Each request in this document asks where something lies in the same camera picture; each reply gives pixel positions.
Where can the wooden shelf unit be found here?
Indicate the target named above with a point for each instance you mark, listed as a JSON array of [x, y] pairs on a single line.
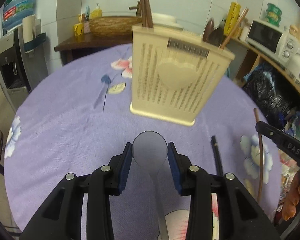
[[255, 59]]

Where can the dark black chopstick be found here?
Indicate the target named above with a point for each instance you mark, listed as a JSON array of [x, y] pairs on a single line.
[[217, 157]]

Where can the black chopstick gold band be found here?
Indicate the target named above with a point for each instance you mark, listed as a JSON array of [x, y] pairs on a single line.
[[261, 158]]

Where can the yellow soap dispenser bottle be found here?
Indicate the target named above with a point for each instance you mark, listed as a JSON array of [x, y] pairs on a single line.
[[95, 13]]

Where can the yellow cup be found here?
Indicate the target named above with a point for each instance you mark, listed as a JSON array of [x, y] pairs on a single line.
[[79, 29]]

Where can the brown wooden chopstick crossed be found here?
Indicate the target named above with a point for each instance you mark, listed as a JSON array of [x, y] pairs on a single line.
[[148, 14]]

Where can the water dispenser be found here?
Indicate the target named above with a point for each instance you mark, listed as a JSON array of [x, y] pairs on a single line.
[[20, 72]]

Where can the black plastic bag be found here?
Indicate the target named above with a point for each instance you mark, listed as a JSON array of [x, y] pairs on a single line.
[[272, 96]]

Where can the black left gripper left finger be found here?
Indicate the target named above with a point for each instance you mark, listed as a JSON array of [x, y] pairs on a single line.
[[60, 214]]

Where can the grey plastic spoon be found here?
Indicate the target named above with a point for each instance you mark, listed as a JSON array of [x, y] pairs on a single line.
[[150, 153]]

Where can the cream perforated utensil holder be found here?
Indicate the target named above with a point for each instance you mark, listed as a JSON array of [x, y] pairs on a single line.
[[174, 73]]

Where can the dark wooden side table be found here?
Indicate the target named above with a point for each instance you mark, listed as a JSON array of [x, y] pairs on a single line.
[[80, 46]]

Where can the white microwave oven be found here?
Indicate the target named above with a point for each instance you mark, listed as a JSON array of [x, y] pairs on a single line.
[[277, 44]]

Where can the brass faucet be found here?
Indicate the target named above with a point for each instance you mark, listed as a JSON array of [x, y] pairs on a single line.
[[137, 8]]

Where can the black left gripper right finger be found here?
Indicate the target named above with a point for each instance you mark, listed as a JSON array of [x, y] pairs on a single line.
[[240, 216]]

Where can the purple floral tablecloth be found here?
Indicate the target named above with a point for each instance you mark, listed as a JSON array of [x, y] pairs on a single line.
[[78, 117]]

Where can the green instant noodle cups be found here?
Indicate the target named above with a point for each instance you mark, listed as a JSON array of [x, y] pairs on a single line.
[[273, 14]]

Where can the blue water jug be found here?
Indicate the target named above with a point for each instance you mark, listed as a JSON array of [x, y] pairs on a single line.
[[15, 11]]

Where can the woven basket sink bowl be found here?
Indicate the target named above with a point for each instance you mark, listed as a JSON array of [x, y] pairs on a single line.
[[111, 26]]

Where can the yellow foil roll box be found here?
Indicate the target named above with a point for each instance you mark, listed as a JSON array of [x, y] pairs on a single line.
[[232, 17]]

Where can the person's hand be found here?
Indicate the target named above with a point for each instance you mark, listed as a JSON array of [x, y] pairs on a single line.
[[292, 198]]

